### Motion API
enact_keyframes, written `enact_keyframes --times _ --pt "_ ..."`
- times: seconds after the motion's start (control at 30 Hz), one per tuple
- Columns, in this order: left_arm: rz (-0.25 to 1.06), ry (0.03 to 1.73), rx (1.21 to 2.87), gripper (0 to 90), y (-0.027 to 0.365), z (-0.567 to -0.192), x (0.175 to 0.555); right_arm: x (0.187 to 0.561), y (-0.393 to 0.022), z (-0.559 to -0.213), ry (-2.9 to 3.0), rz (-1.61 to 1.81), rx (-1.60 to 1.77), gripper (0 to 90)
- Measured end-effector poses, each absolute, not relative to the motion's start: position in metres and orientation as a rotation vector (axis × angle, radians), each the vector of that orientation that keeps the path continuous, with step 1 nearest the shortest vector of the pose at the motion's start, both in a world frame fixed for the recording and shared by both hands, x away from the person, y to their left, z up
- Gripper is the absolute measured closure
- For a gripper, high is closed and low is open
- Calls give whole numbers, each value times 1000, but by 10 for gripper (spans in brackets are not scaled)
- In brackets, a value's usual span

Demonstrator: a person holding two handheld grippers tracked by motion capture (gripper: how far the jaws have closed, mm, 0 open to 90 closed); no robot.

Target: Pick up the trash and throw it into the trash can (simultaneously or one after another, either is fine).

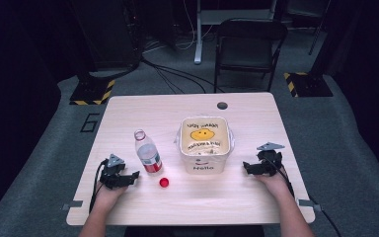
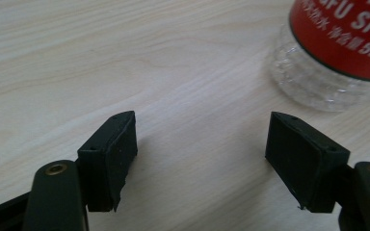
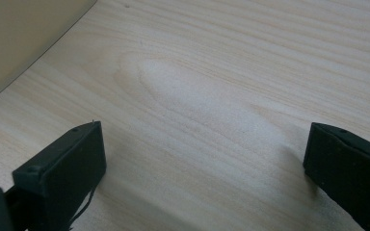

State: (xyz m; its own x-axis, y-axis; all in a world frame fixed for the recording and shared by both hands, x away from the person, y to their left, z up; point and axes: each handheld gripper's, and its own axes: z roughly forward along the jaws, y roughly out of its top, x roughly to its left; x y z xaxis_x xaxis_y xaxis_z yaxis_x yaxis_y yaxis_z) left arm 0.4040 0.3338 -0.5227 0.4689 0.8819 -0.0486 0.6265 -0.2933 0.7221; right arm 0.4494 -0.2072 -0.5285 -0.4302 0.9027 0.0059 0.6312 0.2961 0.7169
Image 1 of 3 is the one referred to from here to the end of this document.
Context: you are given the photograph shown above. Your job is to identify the grey table clamp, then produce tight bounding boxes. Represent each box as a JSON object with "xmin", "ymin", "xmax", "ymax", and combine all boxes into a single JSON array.
[
  {"xmin": 60, "ymin": 199, "xmax": 84, "ymax": 211},
  {"xmin": 297, "ymin": 198, "xmax": 324, "ymax": 212}
]

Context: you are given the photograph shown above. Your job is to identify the black floor cables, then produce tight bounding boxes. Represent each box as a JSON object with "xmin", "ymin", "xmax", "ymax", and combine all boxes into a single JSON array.
[{"xmin": 140, "ymin": 55, "xmax": 226, "ymax": 95}]

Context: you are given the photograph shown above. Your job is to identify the black stand base striped edge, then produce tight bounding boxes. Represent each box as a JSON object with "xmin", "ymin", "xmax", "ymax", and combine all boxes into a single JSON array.
[
  {"xmin": 69, "ymin": 74, "xmax": 116, "ymax": 107},
  {"xmin": 283, "ymin": 71, "xmax": 334, "ymax": 99}
]

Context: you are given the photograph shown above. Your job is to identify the white desk leg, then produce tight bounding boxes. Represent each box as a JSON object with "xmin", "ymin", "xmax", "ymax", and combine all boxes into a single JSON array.
[{"xmin": 193, "ymin": 0, "xmax": 204, "ymax": 65}]

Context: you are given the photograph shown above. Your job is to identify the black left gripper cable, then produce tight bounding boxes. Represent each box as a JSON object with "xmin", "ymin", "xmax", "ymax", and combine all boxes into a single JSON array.
[{"xmin": 88, "ymin": 158, "xmax": 109, "ymax": 214}]

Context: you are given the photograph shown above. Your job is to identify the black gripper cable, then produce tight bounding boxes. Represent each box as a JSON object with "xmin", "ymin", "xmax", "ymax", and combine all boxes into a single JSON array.
[
  {"xmin": 264, "ymin": 153, "xmax": 343, "ymax": 237},
  {"xmin": 88, "ymin": 158, "xmax": 109, "ymax": 214}
]

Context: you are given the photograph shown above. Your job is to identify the clear plastic bottle red label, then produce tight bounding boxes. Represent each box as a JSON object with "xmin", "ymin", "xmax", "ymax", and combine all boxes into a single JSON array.
[{"xmin": 133, "ymin": 128, "xmax": 163, "ymax": 174}]

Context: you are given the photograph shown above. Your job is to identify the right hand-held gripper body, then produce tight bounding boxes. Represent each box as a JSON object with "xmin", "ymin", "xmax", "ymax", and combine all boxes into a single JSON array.
[{"xmin": 255, "ymin": 141, "xmax": 286, "ymax": 177}]

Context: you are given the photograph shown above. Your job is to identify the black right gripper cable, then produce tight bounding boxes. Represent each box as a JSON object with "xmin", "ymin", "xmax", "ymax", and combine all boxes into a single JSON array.
[{"xmin": 264, "ymin": 153, "xmax": 343, "ymax": 237}]

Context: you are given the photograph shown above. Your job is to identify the person's right hand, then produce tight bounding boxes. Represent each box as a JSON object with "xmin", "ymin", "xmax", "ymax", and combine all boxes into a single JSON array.
[{"xmin": 254, "ymin": 171, "xmax": 294, "ymax": 200}]

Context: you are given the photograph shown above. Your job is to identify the white bin with plastic liner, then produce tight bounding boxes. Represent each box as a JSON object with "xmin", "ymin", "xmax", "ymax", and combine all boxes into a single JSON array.
[{"xmin": 174, "ymin": 114, "xmax": 236, "ymax": 175}]

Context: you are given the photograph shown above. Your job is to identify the black folding chair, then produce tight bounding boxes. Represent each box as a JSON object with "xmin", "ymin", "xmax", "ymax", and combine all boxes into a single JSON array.
[{"xmin": 213, "ymin": 18, "xmax": 289, "ymax": 94}]

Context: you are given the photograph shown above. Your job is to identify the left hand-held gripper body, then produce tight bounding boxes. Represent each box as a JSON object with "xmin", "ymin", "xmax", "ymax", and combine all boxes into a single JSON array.
[{"xmin": 99, "ymin": 153, "xmax": 127, "ymax": 191}]

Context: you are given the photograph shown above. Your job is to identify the person's left hand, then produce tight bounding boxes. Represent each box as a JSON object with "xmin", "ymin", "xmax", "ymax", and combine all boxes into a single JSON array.
[{"xmin": 94, "ymin": 183, "xmax": 129, "ymax": 210}]

